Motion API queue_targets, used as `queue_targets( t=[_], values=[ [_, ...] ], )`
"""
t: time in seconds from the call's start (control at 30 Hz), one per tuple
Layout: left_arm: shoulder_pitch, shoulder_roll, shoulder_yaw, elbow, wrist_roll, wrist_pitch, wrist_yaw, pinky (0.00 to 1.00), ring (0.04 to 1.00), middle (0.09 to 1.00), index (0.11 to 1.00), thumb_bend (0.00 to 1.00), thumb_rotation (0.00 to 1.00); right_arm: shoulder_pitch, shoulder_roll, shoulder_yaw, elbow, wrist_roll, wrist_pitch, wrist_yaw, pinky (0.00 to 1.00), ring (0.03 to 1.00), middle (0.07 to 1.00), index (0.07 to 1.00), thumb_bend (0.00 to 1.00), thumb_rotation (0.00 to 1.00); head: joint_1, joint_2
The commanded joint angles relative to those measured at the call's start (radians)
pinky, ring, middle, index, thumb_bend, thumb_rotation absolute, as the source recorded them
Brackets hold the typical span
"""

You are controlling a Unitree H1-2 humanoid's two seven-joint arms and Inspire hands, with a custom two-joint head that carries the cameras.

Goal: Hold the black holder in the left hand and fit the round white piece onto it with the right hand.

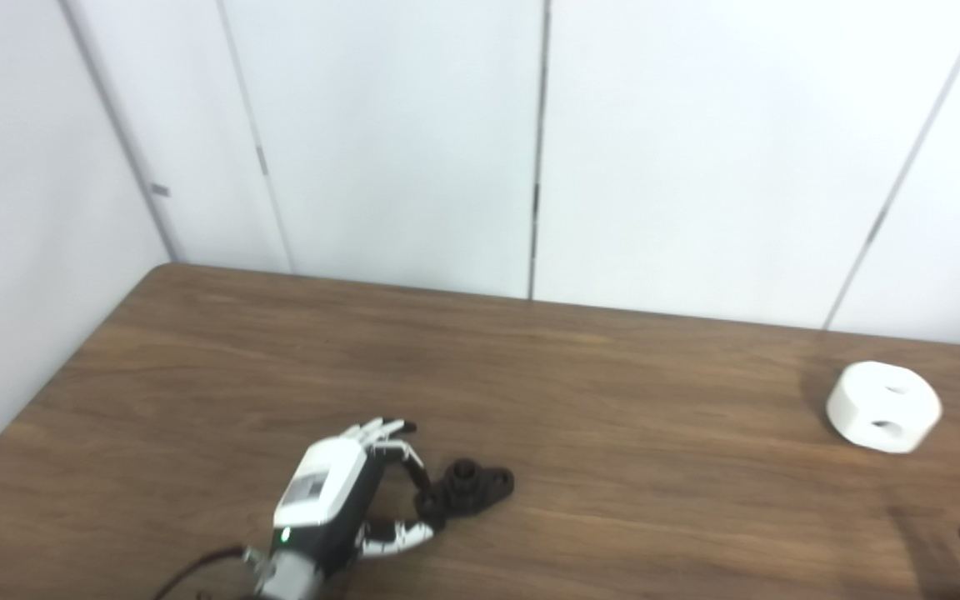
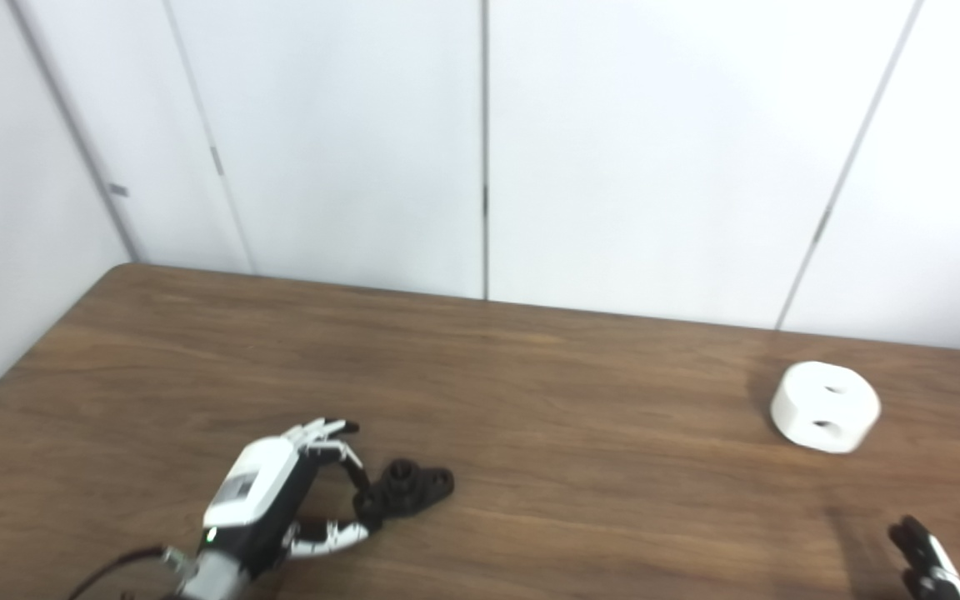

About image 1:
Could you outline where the round white cylinder piece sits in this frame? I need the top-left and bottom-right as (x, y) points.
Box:
(826, 361), (943, 455)

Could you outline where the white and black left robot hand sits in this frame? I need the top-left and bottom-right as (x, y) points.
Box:
(272, 418), (448, 576)

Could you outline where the black flanged holder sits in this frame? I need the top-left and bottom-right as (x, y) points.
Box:
(415, 458), (516, 519)

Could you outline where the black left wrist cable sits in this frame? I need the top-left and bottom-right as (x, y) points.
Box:
(153, 545), (249, 600)

